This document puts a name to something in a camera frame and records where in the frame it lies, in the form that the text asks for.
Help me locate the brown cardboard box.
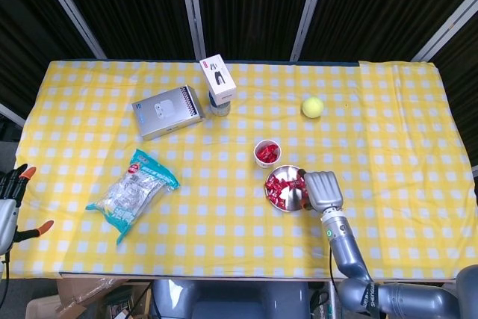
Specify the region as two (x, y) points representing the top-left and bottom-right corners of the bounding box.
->
(55, 277), (130, 318)

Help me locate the white partition frame post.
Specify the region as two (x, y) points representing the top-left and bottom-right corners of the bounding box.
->
(410, 0), (478, 63)
(31, 0), (108, 61)
(177, 0), (208, 62)
(289, 0), (333, 62)
(0, 103), (28, 128)

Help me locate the grey robot torso base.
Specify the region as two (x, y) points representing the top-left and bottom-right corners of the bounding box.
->
(151, 279), (311, 319)

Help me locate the black pleated curtain panel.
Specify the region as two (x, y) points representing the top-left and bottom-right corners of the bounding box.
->
(429, 0), (478, 170)
(0, 0), (98, 118)
(300, 0), (478, 62)
(50, 0), (199, 61)
(193, 0), (318, 62)

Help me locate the white metal table leg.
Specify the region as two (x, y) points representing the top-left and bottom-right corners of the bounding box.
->
(326, 279), (341, 319)

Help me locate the yellow tennis ball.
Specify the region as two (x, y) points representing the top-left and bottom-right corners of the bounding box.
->
(301, 96), (324, 120)

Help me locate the white plastic bin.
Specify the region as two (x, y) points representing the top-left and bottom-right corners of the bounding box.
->
(25, 294), (63, 319)

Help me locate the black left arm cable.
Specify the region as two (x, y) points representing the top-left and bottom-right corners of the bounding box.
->
(0, 252), (12, 307)

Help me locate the small white carton box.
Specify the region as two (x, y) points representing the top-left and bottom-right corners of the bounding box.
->
(199, 54), (238, 105)

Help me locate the yellow white checked tablecloth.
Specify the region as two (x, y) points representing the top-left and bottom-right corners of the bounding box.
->
(13, 58), (478, 282)

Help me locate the blue white drink can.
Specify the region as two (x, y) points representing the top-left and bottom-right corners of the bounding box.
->
(207, 90), (232, 117)

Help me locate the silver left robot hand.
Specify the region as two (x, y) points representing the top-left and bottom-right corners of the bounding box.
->
(0, 163), (56, 257)

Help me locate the silver earbuds box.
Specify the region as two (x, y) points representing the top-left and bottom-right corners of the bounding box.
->
(131, 84), (206, 142)

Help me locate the teal silver snack bag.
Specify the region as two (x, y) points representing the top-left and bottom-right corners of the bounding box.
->
(84, 148), (181, 246)

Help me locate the dark printed carton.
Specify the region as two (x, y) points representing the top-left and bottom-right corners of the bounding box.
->
(100, 283), (152, 319)

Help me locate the round steel plate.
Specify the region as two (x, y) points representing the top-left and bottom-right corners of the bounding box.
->
(264, 164), (311, 213)

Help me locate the white paper cup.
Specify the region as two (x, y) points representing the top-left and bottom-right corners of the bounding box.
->
(253, 139), (282, 170)

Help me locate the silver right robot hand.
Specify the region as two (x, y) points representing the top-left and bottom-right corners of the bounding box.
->
(298, 170), (344, 214)

